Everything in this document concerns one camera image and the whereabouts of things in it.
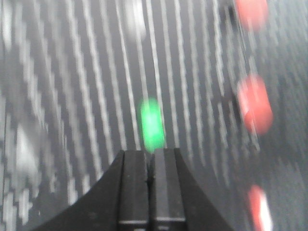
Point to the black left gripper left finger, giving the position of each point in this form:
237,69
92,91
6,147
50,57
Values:
118,201

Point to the right white toggle switch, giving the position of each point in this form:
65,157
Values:
259,209

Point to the black perforated pegboard panel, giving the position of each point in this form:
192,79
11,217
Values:
73,74

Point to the red push button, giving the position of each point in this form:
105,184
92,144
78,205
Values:
254,104
252,14

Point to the upper red push button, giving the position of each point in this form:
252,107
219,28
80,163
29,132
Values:
252,14

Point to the lower red push button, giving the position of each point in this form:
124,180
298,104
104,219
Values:
254,104

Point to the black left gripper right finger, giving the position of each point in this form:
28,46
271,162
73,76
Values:
176,201

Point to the green illuminated push button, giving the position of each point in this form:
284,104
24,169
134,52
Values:
152,125

